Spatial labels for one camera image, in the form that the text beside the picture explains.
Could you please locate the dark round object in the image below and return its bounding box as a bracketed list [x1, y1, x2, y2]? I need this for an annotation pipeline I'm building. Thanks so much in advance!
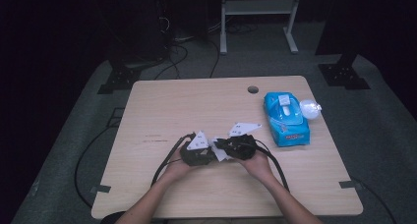
[100, 211, 131, 224]

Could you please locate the grey tape strip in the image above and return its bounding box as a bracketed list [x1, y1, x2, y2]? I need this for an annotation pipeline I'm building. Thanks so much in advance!
[89, 184, 112, 195]
[338, 180, 362, 190]

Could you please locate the white wet wipe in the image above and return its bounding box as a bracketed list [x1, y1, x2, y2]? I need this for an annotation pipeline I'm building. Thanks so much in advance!
[209, 138, 230, 163]

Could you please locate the white round plastic container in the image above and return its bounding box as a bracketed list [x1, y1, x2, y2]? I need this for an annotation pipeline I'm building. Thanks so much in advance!
[299, 99, 323, 121]

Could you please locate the right hand-held gripper cable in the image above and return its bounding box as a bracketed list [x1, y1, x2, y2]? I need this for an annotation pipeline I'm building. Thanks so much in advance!
[254, 139, 291, 193]

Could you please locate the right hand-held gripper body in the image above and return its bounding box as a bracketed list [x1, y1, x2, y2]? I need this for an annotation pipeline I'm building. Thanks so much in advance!
[227, 122, 263, 161]

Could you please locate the black floor cable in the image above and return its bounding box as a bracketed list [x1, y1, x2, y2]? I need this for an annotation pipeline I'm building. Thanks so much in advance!
[74, 125, 116, 208]
[349, 176, 398, 224]

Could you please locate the person's right hand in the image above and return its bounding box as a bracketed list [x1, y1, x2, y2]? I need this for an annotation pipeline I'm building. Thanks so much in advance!
[240, 149, 274, 184]

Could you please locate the black background cable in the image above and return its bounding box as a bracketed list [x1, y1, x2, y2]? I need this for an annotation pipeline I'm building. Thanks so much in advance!
[153, 43, 190, 81]

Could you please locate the person's left hand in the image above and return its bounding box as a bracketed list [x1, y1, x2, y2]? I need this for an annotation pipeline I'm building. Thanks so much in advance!
[162, 149, 191, 183]

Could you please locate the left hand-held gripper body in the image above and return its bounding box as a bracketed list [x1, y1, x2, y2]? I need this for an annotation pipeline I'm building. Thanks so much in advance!
[179, 130, 209, 166]

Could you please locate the white metal stand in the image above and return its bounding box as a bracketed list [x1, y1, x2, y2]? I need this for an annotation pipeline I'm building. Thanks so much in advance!
[219, 0, 303, 55]

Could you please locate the blue wet wipes pack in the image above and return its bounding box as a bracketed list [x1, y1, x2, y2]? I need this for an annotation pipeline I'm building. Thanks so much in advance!
[264, 91, 311, 147]

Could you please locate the hand-held gripper cable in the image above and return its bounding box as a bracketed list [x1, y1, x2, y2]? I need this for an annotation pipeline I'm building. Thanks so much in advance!
[254, 139, 291, 193]
[150, 132, 198, 188]

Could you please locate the black stand base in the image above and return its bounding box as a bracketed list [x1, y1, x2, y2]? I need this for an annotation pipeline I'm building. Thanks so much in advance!
[96, 65, 142, 95]
[318, 53, 372, 90]

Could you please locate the left hand-held gripper cable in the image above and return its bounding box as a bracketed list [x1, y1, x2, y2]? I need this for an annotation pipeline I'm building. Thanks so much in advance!
[150, 132, 198, 188]

